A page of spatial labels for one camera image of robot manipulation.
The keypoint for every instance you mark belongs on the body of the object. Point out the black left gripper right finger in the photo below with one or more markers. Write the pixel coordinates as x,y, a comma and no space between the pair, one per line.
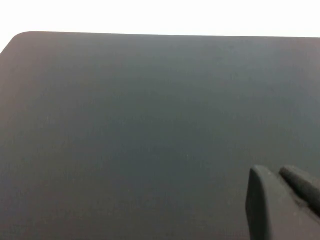
305,187

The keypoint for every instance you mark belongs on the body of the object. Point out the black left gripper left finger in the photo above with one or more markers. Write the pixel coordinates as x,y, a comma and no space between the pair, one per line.
265,205

